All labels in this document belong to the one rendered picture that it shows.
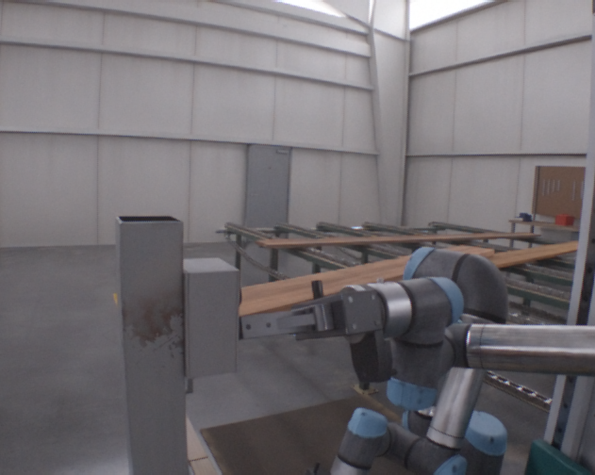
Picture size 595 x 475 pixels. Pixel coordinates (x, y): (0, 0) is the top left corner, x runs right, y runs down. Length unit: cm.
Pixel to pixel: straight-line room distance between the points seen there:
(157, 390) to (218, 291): 12
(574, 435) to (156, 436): 90
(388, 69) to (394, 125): 143
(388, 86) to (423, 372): 1082
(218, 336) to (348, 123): 1029
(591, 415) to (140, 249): 100
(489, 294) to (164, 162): 829
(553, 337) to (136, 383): 56
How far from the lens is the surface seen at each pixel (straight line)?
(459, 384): 92
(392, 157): 1123
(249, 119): 943
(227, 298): 44
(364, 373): 57
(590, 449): 117
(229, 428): 249
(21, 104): 892
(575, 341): 70
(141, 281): 42
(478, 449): 111
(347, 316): 48
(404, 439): 99
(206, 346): 45
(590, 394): 110
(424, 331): 61
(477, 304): 91
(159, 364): 45
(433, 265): 96
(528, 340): 71
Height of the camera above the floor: 135
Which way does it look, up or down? 7 degrees down
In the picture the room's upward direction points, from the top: 3 degrees clockwise
